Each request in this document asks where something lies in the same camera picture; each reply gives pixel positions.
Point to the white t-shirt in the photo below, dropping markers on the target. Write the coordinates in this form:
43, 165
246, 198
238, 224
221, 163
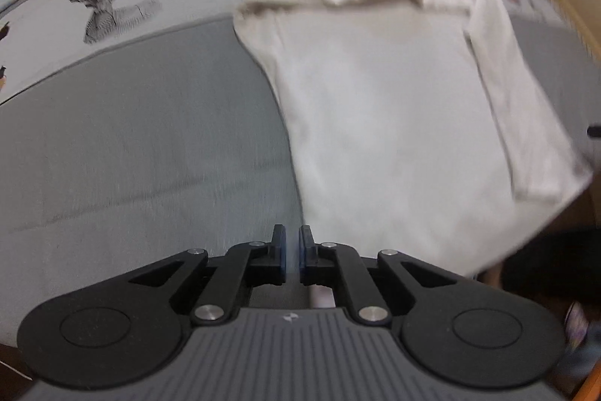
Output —
414, 125

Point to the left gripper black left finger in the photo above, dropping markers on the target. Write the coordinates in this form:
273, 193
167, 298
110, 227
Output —
211, 290

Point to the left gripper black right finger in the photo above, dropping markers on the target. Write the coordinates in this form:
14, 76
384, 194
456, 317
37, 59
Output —
372, 292

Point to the grey printed bed sheet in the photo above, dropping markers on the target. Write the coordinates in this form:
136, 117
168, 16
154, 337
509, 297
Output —
132, 130

